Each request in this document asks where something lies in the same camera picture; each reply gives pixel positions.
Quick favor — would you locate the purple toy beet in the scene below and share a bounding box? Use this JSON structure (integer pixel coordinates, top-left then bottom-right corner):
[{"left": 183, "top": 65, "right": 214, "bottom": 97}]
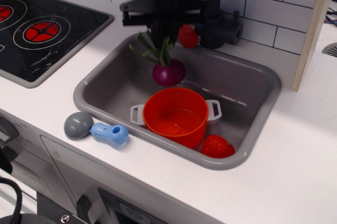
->
[{"left": 129, "top": 30, "right": 186, "bottom": 86}]

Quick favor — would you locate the red toy strawberry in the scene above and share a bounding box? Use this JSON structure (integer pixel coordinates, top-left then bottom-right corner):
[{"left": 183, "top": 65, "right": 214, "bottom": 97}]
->
[{"left": 201, "top": 134, "right": 235, "bottom": 159}]

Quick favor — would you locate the red toy pepper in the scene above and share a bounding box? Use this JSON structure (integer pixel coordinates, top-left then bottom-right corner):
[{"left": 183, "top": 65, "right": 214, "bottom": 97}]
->
[{"left": 177, "top": 24, "right": 199, "bottom": 48}]

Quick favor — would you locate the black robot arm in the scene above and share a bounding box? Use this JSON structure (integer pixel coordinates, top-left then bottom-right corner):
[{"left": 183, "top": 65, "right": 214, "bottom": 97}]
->
[{"left": 120, "top": 0, "right": 205, "bottom": 48}]

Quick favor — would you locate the grey oven knob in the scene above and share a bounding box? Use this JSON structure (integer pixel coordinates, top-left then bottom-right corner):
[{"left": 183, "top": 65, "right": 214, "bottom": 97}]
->
[{"left": 0, "top": 117, "right": 19, "bottom": 144}]

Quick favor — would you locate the grey and blue toy ladle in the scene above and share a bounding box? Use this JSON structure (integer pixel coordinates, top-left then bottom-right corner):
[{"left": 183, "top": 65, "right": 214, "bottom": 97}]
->
[{"left": 63, "top": 112, "right": 129, "bottom": 147}]

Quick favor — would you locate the round metal drain grille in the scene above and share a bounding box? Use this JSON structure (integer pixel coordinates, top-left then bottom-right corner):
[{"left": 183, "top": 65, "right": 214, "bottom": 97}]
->
[{"left": 322, "top": 43, "right": 337, "bottom": 57}]

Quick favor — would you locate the black toy stove top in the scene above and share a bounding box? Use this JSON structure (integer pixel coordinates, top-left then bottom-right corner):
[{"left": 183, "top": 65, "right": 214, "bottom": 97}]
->
[{"left": 1, "top": 0, "right": 114, "bottom": 89}]

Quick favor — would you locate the orange toy pot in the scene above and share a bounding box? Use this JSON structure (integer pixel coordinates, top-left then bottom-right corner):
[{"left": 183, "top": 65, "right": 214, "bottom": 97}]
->
[{"left": 130, "top": 87, "right": 222, "bottom": 149}]

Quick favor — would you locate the light wooden side panel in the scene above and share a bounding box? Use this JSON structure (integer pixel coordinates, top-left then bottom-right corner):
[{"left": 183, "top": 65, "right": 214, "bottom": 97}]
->
[{"left": 292, "top": 0, "right": 330, "bottom": 92}]

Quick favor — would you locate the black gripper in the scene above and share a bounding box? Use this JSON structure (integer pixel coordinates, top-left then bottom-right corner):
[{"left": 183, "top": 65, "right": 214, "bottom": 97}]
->
[{"left": 120, "top": 0, "right": 206, "bottom": 49}]

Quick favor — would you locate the grey plastic sink basin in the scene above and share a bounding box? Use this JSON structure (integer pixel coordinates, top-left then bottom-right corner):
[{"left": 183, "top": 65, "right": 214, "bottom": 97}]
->
[{"left": 73, "top": 35, "right": 281, "bottom": 170}]

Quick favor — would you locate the dark grey toy faucet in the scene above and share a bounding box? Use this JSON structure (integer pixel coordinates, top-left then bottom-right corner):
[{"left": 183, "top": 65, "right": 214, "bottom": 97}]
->
[{"left": 194, "top": 0, "right": 243, "bottom": 49}]

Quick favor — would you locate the black braided cable lower left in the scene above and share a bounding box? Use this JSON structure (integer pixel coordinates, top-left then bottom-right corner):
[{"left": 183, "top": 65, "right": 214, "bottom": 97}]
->
[{"left": 0, "top": 177, "right": 23, "bottom": 224}]

